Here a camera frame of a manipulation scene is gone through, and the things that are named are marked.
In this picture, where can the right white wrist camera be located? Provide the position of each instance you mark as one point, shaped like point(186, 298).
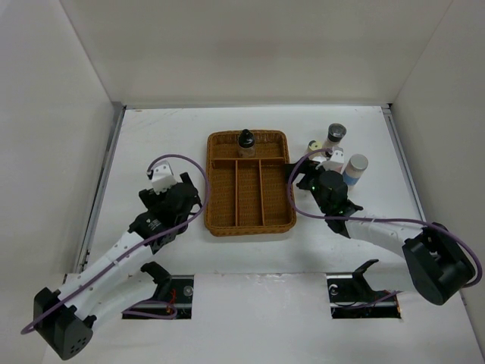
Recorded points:
point(333, 162)

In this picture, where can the black grinder top spice bottle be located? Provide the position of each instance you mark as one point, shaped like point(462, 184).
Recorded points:
point(335, 134)

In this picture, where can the brown wicker divided tray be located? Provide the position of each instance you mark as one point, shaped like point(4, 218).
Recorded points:
point(248, 194)

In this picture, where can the black cap brown spice bottle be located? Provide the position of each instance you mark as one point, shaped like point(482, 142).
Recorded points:
point(246, 144)

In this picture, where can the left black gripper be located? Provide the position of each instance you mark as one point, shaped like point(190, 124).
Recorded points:
point(152, 199)

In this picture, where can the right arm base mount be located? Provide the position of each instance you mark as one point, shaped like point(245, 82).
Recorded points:
point(351, 296)

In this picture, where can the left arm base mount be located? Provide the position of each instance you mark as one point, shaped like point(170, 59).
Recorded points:
point(171, 300)

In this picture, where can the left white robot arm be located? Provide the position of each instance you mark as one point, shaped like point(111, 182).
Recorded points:
point(126, 275)

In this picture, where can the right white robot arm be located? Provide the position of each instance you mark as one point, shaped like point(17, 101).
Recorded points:
point(439, 263)

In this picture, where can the yellow lid spice bottle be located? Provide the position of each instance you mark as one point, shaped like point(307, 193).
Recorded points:
point(314, 148)

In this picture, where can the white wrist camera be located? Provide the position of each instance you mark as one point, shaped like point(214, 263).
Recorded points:
point(161, 176)
point(333, 162)

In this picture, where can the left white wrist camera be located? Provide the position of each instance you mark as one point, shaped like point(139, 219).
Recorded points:
point(161, 176)

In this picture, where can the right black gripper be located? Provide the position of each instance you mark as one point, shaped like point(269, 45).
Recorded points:
point(308, 167)

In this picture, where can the silver lid blue label jar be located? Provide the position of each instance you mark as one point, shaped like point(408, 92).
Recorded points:
point(354, 169)

